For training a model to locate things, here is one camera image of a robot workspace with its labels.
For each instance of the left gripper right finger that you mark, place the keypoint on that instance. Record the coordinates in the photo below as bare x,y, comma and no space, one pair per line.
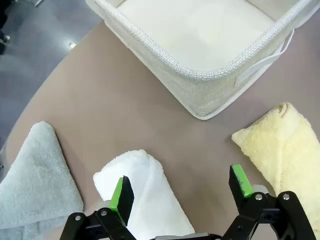
237,185

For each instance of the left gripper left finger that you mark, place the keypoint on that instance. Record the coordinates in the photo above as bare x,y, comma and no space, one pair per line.
126,200

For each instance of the white towel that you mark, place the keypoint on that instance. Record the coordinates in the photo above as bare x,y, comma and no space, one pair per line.
155,197

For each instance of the yellow towel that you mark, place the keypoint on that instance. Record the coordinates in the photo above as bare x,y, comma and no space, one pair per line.
280,150

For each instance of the pale green triangular towel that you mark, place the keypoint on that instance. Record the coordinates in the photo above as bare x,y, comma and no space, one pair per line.
37,180

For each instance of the cream fabric storage basket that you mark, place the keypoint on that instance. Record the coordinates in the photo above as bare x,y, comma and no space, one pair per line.
200,95

